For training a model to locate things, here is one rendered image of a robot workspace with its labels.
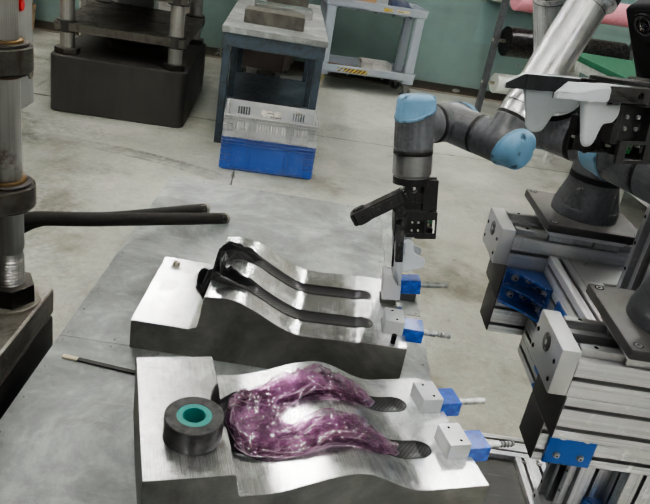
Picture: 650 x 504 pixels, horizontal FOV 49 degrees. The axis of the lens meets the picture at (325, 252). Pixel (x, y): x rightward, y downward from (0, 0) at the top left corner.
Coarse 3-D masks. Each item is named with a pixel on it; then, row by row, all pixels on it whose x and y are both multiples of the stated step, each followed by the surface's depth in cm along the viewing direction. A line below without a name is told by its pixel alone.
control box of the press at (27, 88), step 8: (24, 0) 147; (24, 8) 148; (24, 16) 148; (24, 24) 149; (24, 32) 150; (32, 32) 154; (32, 40) 154; (32, 72) 156; (24, 80) 153; (32, 80) 158; (24, 88) 154; (32, 88) 158; (24, 96) 155; (32, 96) 159; (24, 104) 156
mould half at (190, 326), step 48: (240, 240) 146; (192, 288) 140; (240, 288) 129; (288, 288) 140; (144, 336) 128; (192, 336) 128; (240, 336) 128; (288, 336) 127; (336, 336) 128; (384, 336) 130
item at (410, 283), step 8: (384, 272) 140; (392, 272) 140; (384, 280) 139; (392, 280) 139; (408, 280) 140; (416, 280) 140; (384, 288) 140; (392, 288) 140; (400, 288) 140; (408, 288) 140; (416, 288) 140; (384, 296) 140; (392, 296) 140
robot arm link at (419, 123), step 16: (400, 96) 130; (416, 96) 128; (432, 96) 129; (400, 112) 130; (416, 112) 128; (432, 112) 129; (400, 128) 130; (416, 128) 129; (432, 128) 130; (400, 144) 131; (416, 144) 130; (432, 144) 132
